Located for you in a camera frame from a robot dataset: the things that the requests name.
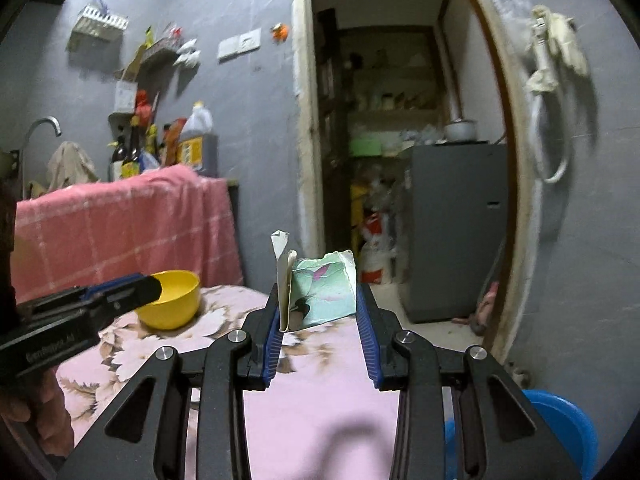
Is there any chrome kitchen faucet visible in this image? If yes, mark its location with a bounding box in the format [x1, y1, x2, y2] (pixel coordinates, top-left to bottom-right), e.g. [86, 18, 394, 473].
[20, 115, 62, 200]

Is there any white wall switch plate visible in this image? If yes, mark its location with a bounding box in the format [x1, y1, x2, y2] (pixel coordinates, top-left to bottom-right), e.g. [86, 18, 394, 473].
[217, 28, 262, 62]

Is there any beige rag at sink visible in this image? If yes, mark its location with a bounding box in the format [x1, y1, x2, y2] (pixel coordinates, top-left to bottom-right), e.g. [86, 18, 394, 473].
[47, 141, 100, 192]

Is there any wall corner shelf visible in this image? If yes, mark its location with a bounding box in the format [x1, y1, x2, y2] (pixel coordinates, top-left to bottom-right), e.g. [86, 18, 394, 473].
[141, 37, 182, 68]

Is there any green plastic container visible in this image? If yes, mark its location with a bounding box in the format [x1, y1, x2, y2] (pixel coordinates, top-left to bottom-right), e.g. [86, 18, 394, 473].
[348, 136, 383, 157]

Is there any orange wall hook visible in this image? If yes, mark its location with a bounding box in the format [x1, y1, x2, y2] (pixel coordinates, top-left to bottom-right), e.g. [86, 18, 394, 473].
[270, 23, 290, 44]

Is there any left hand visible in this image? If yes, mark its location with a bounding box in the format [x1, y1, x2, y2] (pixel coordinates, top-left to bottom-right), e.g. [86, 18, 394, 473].
[1, 367, 74, 457]

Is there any dark grey refrigerator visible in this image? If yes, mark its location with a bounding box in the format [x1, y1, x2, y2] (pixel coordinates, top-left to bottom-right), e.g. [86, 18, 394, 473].
[397, 142, 508, 324]

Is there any yellow plastic bowl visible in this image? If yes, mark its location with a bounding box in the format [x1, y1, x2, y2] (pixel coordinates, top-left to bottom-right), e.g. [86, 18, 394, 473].
[136, 270, 201, 330]

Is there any pink checked towel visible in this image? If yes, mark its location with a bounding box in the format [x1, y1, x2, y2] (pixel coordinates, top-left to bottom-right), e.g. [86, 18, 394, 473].
[11, 165, 244, 302]

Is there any red white sack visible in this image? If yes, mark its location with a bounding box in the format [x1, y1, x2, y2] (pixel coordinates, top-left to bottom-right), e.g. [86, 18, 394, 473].
[358, 211, 396, 285]

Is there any dark sauce bottle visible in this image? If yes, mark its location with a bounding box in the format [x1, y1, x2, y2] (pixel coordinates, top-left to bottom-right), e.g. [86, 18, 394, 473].
[122, 115, 141, 179]

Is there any white hose loop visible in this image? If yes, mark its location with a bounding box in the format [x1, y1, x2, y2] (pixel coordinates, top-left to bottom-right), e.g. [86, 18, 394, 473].
[529, 91, 572, 186]

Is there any blue plastic bin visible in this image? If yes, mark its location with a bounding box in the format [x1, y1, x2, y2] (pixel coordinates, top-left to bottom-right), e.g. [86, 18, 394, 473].
[451, 368, 582, 479]

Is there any metal pot on refrigerator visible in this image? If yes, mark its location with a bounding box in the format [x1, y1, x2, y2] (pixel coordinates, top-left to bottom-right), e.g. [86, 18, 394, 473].
[444, 118, 478, 143]

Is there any large cooking oil jug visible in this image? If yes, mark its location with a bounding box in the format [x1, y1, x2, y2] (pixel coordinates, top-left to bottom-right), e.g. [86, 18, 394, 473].
[178, 101, 218, 178]

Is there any white rubber glove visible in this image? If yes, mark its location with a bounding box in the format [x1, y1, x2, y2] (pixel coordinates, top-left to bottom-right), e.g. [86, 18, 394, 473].
[526, 4, 589, 93]

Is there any white wall rack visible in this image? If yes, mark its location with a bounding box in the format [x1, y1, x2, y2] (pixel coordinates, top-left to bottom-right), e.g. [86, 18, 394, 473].
[72, 6, 129, 41]

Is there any pink floral tablecloth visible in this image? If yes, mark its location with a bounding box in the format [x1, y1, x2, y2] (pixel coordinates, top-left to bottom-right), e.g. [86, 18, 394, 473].
[54, 286, 406, 479]

